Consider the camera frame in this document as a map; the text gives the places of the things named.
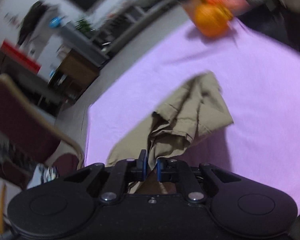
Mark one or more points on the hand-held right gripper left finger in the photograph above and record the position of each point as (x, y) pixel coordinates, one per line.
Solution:
(144, 167)

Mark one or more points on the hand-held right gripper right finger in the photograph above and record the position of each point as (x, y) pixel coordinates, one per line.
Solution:
(158, 170)

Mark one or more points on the khaki pants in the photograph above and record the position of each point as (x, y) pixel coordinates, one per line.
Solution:
(190, 110)

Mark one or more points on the pile of folded clothes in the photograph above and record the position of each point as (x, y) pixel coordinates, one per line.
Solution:
(43, 176)

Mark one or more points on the wooden cabinet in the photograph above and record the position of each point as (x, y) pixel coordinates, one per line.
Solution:
(75, 72)

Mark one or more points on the lilac towel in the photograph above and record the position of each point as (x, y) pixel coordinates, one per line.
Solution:
(265, 105)

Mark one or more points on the maroon banquet chair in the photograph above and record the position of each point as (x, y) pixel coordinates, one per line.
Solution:
(20, 120)

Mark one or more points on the grey tower speaker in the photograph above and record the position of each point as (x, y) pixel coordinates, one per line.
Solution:
(85, 45)

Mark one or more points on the grey television stand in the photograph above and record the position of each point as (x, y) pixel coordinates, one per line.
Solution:
(130, 17)

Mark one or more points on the green potted plant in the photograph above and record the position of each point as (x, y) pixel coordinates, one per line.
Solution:
(84, 25)

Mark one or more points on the large orange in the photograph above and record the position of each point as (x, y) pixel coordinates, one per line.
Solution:
(211, 20)

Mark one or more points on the blue globe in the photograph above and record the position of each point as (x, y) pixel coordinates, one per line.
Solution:
(54, 22)

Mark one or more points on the dark bull sculpture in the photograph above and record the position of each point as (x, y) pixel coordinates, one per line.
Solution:
(32, 20)

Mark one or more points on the long red wall banner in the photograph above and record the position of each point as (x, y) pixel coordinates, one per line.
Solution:
(21, 57)

